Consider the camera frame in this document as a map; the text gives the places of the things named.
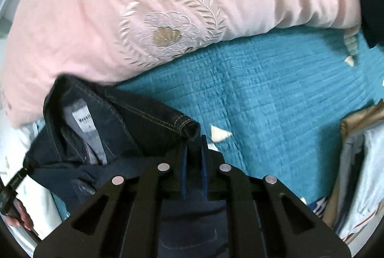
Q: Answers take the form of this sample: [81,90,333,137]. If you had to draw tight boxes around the pink embroidered quilt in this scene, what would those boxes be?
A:
[0,0,362,128]

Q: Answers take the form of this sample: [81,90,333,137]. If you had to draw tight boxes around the folded grey pants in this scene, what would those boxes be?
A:
[332,125,384,246]

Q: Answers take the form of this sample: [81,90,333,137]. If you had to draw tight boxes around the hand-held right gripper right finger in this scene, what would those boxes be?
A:
[200,136,350,258]

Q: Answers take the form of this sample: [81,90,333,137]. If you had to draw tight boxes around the light blue folded clothes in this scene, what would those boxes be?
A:
[322,98,384,228]

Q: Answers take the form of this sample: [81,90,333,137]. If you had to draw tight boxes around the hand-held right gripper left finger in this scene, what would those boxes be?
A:
[34,146,188,258]

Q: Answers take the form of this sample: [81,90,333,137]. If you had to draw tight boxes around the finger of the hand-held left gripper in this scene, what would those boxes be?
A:
[5,156,41,190]

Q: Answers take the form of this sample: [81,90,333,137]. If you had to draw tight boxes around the dark denim jacket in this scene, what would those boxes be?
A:
[25,74,229,258]

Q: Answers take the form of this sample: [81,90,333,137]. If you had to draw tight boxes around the person's left hand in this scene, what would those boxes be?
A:
[5,200,34,232]

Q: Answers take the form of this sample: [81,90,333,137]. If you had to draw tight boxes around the teal quilted bedspread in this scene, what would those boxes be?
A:
[54,25,384,224]

